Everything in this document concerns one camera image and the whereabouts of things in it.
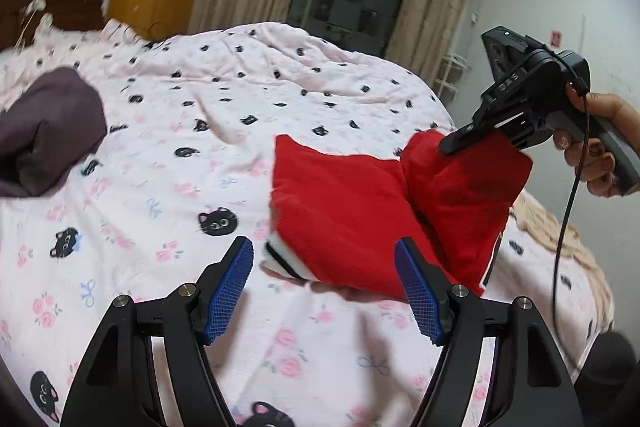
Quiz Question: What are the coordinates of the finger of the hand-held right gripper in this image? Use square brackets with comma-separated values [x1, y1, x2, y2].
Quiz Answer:
[439, 119, 506, 156]

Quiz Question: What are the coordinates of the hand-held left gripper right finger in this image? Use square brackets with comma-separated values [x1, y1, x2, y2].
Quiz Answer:
[394, 238, 585, 427]

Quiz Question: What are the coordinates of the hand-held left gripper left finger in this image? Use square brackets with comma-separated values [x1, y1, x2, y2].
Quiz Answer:
[59, 236, 255, 427]

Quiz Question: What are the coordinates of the red and white jersey shirt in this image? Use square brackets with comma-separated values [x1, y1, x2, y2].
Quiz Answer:
[260, 129, 535, 303]

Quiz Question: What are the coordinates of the person's right hand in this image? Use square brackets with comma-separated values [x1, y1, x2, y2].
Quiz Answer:
[552, 83, 640, 198]

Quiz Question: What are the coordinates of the pink cat print blanket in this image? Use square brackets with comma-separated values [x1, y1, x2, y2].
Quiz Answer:
[0, 21, 616, 427]

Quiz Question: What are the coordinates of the beige cloth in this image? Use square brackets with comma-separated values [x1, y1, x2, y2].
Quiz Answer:
[507, 192, 616, 333]

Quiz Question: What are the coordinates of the black chair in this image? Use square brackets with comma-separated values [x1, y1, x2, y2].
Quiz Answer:
[572, 331, 640, 413]

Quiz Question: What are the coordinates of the dark purple cloth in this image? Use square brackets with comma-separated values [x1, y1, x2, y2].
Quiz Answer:
[0, 67, 108, 198]

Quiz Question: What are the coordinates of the dark wooden headboard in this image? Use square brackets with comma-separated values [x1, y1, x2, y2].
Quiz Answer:
[0, 0, 110, 52]

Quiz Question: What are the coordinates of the white wire rack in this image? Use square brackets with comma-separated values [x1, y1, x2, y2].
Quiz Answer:
[432, 53, 471, 104]

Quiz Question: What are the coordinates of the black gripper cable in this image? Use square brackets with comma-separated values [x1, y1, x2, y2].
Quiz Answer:
[550, 52, 593, 373]

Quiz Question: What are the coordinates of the white charging cable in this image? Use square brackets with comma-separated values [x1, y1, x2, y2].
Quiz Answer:
[15, 0, 56, 52]

